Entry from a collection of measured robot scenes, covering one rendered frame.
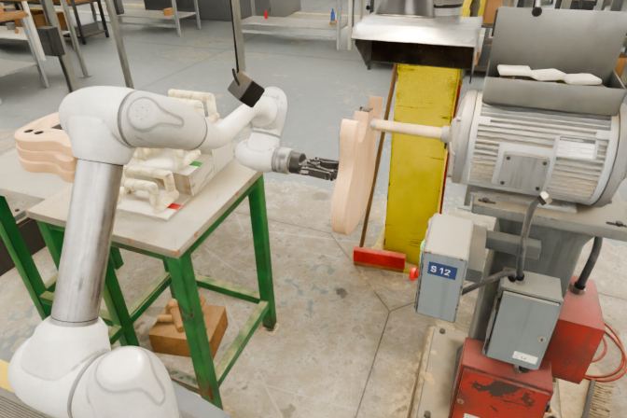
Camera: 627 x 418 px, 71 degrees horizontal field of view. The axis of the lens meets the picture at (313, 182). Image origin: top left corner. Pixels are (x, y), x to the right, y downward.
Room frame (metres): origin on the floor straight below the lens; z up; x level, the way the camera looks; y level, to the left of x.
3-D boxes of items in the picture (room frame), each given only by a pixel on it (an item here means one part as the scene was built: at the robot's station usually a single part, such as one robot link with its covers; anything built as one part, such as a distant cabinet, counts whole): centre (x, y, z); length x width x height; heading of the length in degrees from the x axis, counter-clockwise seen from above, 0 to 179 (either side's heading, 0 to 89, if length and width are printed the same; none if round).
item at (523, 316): (0.83, -0.56, 0.93); 0.15 x 0.10 x 0.55; 68
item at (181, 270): (1.05, 0.42, 0.45); 0.05 x 0.05 x 0.90; 68
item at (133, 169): (1.30, 0.57, 1.04); 0.20 x 0.03 x 0.03; 70
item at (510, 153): (0.99, -0.56, 1.25); 0.41 x 0.27 x 0.26; 68
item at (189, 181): (1.41, 0.53, 0.98); 0.27 x 0.16 x 0.09; 71
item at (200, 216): (1.39, 0.58, 0.55); 0.62 x 0.58 x 0.76; 68
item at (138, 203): (1.27, 0.58, 0.94); 0.27 x 0.15 x 0.01; 71
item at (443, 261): (0.81, -0.39, 0.99); 0.24 x 0.21 x 0.26; 68
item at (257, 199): (1.51, 0.23, 0.45); 0.05 x 0.05 x 0.90; 68
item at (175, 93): (1.60, 0.46, 1.20); 0.20 x 0.03 x 0.03; 70
